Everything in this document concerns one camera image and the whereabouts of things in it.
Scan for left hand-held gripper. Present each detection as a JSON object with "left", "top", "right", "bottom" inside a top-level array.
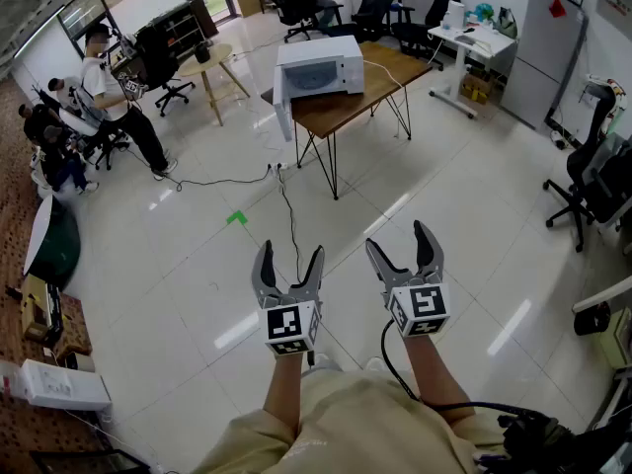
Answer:
[{"left": 251, "top": 239, "right": 327, "bottom": 358}]

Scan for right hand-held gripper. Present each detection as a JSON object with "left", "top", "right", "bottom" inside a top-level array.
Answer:
[{"left": 364, "top": 219, "right": 452, "bottom": 340}]

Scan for person's right forearm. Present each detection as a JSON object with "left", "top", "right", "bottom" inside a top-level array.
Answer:
[{"left": 402, "top": 332, "right": 477, "bottom": 425}]

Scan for person's left forearm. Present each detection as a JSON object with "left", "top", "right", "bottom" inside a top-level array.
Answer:
[{"left": 262, "top": 351, "right": 304, "bottom": 439}]

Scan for white microwave body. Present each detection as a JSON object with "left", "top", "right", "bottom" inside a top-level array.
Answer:
[{"left": 274, "top": 35, "right": 366, "bottom": 101}]

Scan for person's left white shoe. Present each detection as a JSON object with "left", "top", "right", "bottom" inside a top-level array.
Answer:
[{"left": 310, "top": 353, "right": 343, "bottom": 375}]

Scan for person's beige shirt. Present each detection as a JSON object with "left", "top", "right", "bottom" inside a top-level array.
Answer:
[{"left": 191, "top": 368, "right": 511, "bottom": 474}]

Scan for brown wooden table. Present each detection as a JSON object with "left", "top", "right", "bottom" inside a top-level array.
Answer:
[{"left": 260, "top": 40, "right": 434, "bottom": 201}]

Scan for yellow boxes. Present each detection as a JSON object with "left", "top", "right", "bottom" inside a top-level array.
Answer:
[{"left": 460, "top": 68, "right": 496, "bottom": 104}]

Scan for black office chair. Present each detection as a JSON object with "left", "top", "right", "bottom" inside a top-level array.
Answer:
[
  {"left": 325, "top": 0, "right": 397, "bottom": 44},
  {"left": 263, "top": 0, "right": 345, "bottom": 44},
  {"left": 542, "top": 83, "right": 632, "bottom": 255},
  {"left": 134, "top": 24, "right": 197, "bottom": 119},
  {"left": 58, "top": 108, "right": 132, "bottom": 173},
  {"left": 391, "top": 0, "right": 462, "bottom": 72}
]

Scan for round light wooden table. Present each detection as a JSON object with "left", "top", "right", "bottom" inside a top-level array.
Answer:
[{"left": 177, "top": 42, "right": 251, "bottom": 128}]

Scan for black equipment pack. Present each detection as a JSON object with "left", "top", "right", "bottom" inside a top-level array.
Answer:
[{"left": 496, "top": 411, "right": 594, "bottom": 474}]

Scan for dark green bean bag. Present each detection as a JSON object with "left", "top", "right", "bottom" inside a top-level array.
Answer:
[{"left": 29, "top": 199, "right": 82, "bottom": 291}]

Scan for white desk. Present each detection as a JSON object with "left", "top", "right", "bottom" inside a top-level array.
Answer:
[{"left": 428, "top": 22, "right": 517, "bottom": 119}]

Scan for grey fridge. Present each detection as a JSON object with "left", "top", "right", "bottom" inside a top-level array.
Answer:
[{"left": 499, "top": 0, "right": 590, "bottom": 131}]

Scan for white desktop appliance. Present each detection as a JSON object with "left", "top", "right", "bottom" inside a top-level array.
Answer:
[{"left": 443, "top": 0, "right": 467, "bottom": 31}]

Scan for white flat box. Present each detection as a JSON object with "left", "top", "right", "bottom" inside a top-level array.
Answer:
[{"left": 21, "top": 357, "right": 113, "bottom": 412}]

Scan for cardboard box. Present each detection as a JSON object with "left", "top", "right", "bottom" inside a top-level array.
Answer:
[{"left": 20, "top": 274, "right": 66, "bottom": 348}]

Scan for white round table top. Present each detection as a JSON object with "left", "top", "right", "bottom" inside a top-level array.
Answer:
[{"left": 23, "top": 194, "right": 55, "bottom": 277}]

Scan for black shelf unit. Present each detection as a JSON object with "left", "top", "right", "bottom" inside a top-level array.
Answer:
[{"left": 134, "top": 0, "right": 219, "bottom": 64}]

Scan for brown patterned rug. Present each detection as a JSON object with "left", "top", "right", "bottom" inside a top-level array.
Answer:
[{"left": 0, "top": 77, "right": 116, "bottom": 474}]

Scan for black floor cable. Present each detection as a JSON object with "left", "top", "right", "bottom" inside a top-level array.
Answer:
[
  {"left": 162, "top": 167, "right": 275, "bottom": 194},
  {"left": 276, "top": 170, "right": 304, "bottom": 286}
]

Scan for thick black gripper cable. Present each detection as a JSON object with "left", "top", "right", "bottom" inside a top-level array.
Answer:
[{"left": 379, "top": 317, "right": 545, "bottom": 420}]

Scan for white power cable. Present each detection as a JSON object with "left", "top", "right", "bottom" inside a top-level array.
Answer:
[{"left": 361, "top": 58, "right": 412, "bottom": 99}]

